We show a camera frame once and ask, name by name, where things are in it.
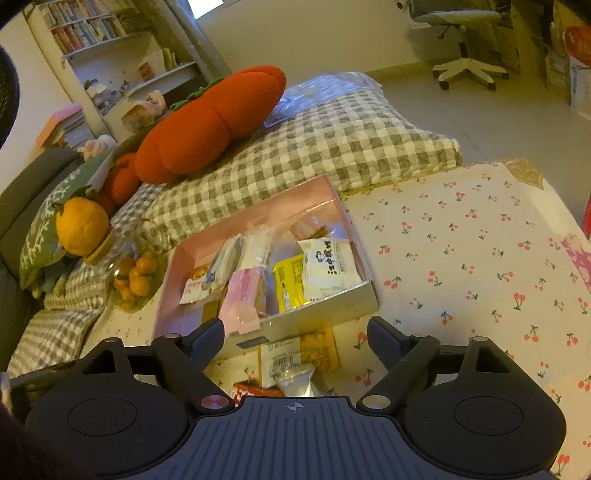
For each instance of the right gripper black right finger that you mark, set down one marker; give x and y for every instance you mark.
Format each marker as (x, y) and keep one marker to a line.
(406, 359)

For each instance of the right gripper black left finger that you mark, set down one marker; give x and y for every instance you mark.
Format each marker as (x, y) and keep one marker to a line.
(181, 363)

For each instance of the red shiny snack packet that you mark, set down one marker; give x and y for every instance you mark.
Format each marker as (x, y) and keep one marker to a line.
(242, 389)

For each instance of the pink snack packet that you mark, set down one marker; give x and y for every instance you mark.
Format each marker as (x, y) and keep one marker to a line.
(244, 304)

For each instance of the white blue snack packet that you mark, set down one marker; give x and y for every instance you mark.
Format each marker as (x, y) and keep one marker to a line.
(223, 264)

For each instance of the white black-text snack packet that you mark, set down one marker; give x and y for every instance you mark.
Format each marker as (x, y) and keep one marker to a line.
(329, 267)

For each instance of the clear white snack packet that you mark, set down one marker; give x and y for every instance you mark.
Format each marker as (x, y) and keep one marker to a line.
(262, 247)

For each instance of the yellow snack packet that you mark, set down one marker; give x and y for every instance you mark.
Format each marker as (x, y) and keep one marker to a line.
(288, 274)

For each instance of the yellow white flat packet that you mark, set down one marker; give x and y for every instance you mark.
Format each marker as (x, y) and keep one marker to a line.
(316, 348)

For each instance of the glass jar with oranges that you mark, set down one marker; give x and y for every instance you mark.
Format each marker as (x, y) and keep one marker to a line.
(129, 268)

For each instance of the cherry print tablecloth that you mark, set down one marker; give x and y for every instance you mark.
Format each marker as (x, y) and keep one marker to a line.
(484, 250)

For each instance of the pink cardboard box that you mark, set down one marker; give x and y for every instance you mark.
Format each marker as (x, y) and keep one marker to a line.
(317, 198)

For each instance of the small pink wrapped snack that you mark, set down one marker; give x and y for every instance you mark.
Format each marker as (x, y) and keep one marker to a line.
(309, 227)

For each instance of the large orange fruit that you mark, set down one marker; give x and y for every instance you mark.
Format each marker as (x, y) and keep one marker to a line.
(81, 226)

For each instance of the green patterned pillow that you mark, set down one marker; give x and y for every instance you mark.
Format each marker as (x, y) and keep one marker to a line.
(42, 248)

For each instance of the grey checkered blanket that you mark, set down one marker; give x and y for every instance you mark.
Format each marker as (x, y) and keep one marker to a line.
(357, 141)

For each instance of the dark grey sofa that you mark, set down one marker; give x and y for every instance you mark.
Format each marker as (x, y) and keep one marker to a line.
(20, 202)

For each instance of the red tomato plush cushion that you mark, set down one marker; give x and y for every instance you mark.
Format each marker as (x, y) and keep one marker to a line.
(194, 133)

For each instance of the clear plastic bag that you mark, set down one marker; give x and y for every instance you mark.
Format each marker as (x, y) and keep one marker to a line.
(317, 91)

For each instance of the white bookshelf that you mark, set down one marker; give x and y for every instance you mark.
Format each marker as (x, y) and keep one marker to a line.
(109, 54)

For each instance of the white office chair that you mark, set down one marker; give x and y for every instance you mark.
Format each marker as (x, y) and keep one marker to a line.
(458, 15)

